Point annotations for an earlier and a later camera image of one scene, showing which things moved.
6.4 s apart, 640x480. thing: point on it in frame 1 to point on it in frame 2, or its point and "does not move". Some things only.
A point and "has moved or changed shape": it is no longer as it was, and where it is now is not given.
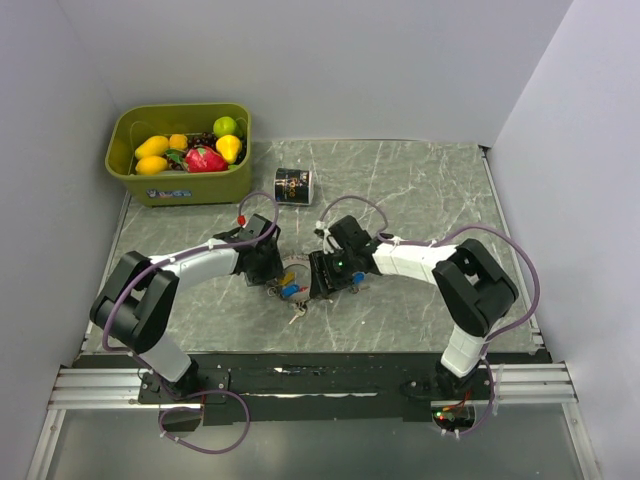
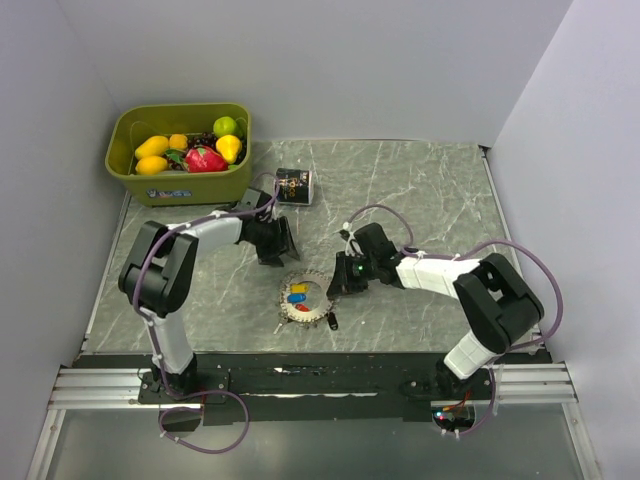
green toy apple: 224,126 does not move
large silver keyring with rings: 296,286 has moved or changed shape
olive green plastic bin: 136,122 does not move
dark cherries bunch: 205,139 does not move
